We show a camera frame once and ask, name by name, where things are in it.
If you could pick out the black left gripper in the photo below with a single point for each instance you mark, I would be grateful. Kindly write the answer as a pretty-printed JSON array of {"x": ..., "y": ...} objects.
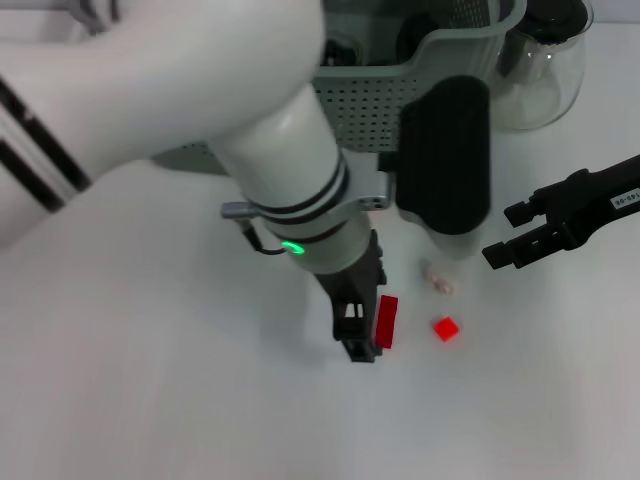
[{"x": 355, "y": 277}]

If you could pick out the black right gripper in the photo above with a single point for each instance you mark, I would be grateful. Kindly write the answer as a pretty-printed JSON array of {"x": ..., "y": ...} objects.
[{"x": 595, "y": 200}]

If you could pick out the dark red long brick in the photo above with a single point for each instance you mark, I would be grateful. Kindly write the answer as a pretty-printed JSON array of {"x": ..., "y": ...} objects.
[{"x": 389, "y": 320}]

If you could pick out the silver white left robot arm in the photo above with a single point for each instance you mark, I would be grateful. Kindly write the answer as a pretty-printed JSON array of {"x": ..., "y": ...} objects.
[{"x": 200, "y": 100}]

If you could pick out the grey perforated storage basket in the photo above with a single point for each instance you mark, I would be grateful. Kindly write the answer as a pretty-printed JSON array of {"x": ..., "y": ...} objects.
[{"x": 375, "y": 110}]

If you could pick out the small red building brick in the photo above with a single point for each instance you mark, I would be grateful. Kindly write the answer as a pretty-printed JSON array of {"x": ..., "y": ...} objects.
[{"x": 446, "y": 329}]

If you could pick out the glass teapot black lid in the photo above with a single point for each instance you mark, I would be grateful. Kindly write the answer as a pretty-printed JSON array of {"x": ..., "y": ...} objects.
[{"x": 540, "y": 75}]

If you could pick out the left wrist camera housing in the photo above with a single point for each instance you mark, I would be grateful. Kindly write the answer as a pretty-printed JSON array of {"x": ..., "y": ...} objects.
[{"x": 445, "y": 150}]

